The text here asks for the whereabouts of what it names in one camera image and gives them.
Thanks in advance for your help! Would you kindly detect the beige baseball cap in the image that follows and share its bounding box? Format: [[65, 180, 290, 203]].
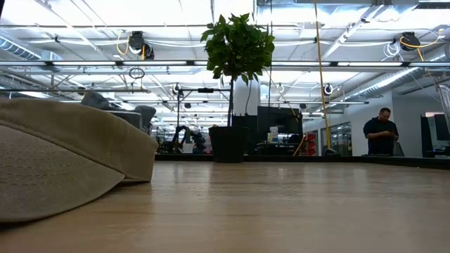
[[0, 98, 159, 224]]

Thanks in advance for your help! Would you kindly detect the black ceiling cable reel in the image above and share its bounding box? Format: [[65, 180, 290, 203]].
[[127, 30, 155, 60], [400, 31, 421, 52]]

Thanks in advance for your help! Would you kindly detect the clear plastic bin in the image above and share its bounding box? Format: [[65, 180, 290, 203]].
[[437, 83, 450, 136], [101, 108, 150, 136]]

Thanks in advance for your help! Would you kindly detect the red storage rack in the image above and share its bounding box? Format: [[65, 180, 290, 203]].
[[305, 131, 317, 157]]

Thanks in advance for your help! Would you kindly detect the yellow hanging cable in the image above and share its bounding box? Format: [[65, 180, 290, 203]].
[[313, 0, 333, 156]]

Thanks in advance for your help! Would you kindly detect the person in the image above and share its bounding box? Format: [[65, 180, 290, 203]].
[[362, 107, 400, 157]]

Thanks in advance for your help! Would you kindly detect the black plant pot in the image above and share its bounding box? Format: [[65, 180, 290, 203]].
[[208, 126, 248, 164]]

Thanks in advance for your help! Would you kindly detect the black metal table frame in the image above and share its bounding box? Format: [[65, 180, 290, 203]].
[[154, 153, 450, 170]]

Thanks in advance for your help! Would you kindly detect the silver ventilation duct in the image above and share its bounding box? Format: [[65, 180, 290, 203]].
[[342, 52, 450, 103]]

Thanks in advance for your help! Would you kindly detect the distant black metal frame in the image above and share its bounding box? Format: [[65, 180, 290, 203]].
[[176, 86, 233, 138]]

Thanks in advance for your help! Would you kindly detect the black desk monitor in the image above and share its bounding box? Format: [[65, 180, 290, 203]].
[[256, 106, 303, 135], [434, 113, 450, 142]]

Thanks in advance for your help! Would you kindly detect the green leafy plant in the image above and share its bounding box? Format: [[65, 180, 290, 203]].
[[200, 13, 276, 128]]

